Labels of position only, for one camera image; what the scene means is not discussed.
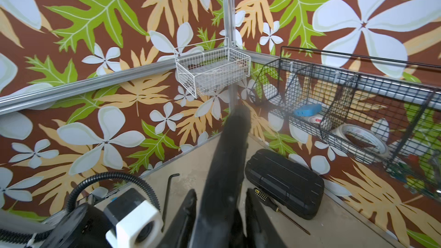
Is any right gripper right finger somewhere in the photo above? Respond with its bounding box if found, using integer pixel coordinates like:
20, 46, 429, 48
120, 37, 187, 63
245, 188, 287, 248

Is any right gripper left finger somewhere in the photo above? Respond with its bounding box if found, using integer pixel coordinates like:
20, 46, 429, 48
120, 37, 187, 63
157, 189, 197, 248

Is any black spray nozzle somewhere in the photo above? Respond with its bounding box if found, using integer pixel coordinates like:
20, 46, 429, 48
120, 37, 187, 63
189, 105, 251, 248

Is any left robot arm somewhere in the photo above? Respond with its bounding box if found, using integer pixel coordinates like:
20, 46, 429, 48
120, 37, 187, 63
1, 172, 161, 245

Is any black yellow screwdriver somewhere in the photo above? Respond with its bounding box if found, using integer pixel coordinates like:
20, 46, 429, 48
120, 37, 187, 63
253, 188, 311, 235

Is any black hex key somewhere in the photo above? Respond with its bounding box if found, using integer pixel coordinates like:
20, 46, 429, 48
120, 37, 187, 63
161, 173, 180, 232

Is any black plastic case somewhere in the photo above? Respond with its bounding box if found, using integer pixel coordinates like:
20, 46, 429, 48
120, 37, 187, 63
245, 149, 325, 220

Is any blue round item in basket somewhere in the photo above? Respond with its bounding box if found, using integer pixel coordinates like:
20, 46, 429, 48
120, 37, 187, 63
293, 103, 322, 117

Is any white tape roll in basket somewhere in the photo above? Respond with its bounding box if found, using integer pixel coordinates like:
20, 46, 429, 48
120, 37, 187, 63
328, 124, 389, 164

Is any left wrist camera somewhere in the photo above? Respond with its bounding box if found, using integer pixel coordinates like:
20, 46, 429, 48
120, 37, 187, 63
103, 188, 164, 248

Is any white wire basket left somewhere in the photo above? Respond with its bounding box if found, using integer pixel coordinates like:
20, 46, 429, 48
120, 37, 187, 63
173, 37, 251, 98

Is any black wire wall basket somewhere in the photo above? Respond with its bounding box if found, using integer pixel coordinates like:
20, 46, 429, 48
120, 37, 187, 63
250, 47, 441, 197

